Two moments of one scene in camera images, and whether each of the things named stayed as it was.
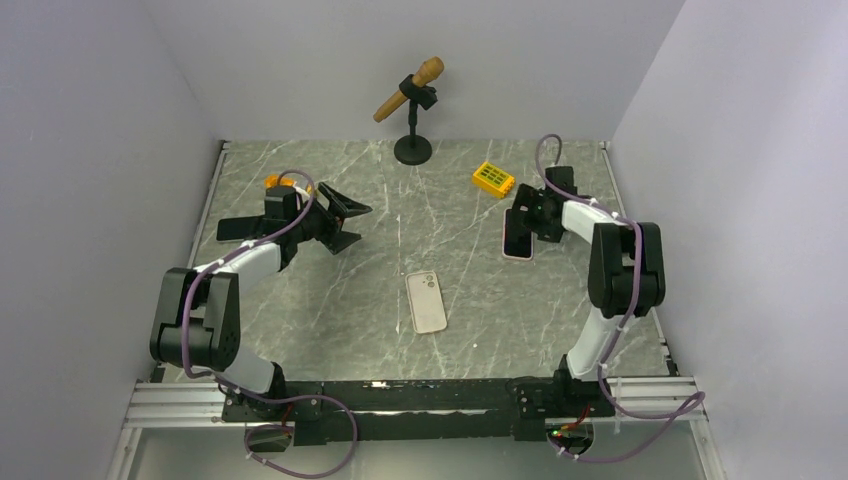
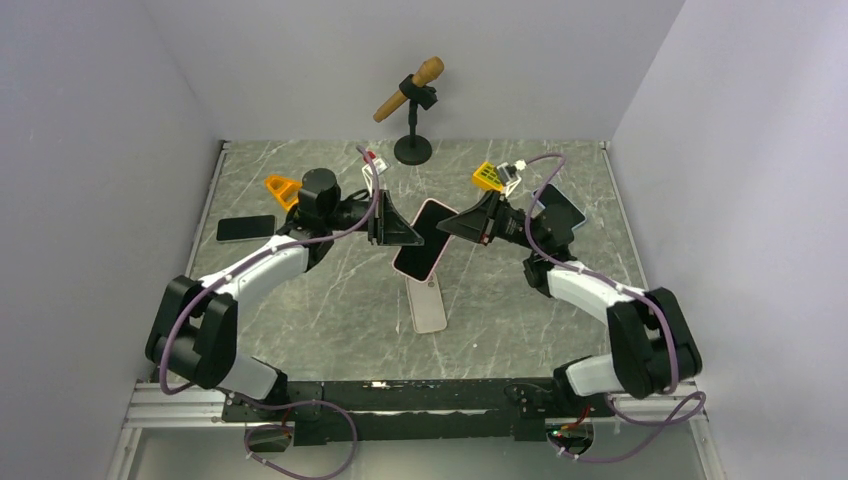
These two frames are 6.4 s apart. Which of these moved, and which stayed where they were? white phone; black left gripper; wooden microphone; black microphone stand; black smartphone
Moved: black left gripper
Stayed: black smartphone; black microphone stand; wooden microphone; white phone
